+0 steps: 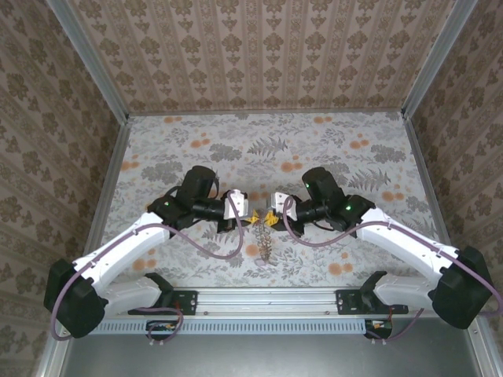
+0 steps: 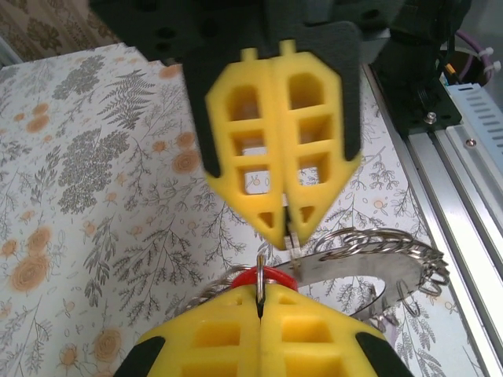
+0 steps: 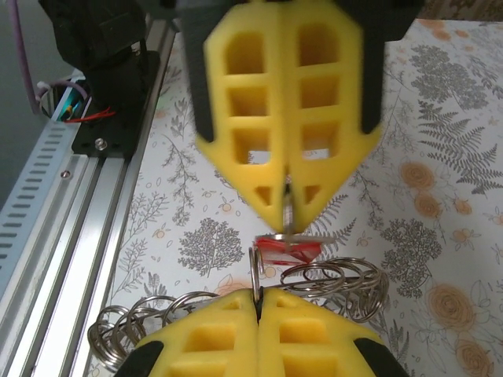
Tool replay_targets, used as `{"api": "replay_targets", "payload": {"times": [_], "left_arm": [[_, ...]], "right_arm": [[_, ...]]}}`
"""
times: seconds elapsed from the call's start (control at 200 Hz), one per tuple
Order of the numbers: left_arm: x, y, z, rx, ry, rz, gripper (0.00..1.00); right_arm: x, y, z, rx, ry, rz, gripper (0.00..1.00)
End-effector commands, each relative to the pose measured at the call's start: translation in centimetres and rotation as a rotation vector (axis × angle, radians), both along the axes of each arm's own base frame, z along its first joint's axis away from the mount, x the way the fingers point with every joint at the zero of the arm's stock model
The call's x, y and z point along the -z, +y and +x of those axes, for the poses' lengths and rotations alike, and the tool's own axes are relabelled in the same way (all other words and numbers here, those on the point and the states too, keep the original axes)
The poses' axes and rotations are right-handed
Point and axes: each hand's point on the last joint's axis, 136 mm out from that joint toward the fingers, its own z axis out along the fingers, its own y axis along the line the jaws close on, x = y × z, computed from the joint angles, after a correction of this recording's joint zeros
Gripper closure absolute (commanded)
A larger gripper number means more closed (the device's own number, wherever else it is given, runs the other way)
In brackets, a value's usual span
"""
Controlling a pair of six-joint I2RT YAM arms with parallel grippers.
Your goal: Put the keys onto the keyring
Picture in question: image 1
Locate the aluminium base beam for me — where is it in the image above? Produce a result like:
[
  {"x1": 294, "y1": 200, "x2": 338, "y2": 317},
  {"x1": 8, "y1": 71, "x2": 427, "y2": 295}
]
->
[{"x1": 105, "y1": 287, "x2": 409, "y2": 317}]

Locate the aluminium frame post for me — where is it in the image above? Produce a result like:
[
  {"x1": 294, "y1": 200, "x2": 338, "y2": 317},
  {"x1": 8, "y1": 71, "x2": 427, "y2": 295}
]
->
[
  {"x1": 46, "y1": 0, "x2": 130, "y2": 121},
  {"x1": 401, "y1": 0, "x2": 480, "y2": 119}
]

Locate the metal keys bunch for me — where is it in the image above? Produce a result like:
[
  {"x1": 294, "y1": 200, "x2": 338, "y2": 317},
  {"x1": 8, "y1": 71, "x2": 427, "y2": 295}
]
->
[{"x1": 253, "y1": 218, "x2": 277, "y2": 269}]

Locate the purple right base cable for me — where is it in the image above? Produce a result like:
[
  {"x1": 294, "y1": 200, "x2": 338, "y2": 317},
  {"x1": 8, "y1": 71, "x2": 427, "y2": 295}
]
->
[{"x1": 363, "y1": 308, "x2": 425, "y2": 347}]

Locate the aluminium table side rail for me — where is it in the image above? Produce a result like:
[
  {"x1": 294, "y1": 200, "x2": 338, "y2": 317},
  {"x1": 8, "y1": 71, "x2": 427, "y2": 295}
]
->
[
  {"x1": 37, "y1": 115, "x2": 133, "y2": 377},
  {"x1": 402, "y1": 113, "x2": 503, "y2": 377}
]

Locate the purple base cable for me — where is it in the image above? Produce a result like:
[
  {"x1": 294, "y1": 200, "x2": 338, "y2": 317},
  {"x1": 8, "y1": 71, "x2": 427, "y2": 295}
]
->
[
  {"x1": 127, "y1": 306, "x2": 185, "y2": 347},
  {"x1": 363, "y1": 308, "x2": 425, "y2": 347}
]

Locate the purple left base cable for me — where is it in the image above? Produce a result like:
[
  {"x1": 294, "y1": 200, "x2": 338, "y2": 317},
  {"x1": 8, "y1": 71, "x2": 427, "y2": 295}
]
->
[{"x1": 127, "y1": 306, "x2": 185, "y2": 347}]

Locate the grey slotted cable duct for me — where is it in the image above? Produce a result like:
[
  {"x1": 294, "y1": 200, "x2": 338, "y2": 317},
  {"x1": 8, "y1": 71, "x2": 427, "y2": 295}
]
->
[{"x1": 96, "y1": 317, "x2": 394, "y2": 335}]

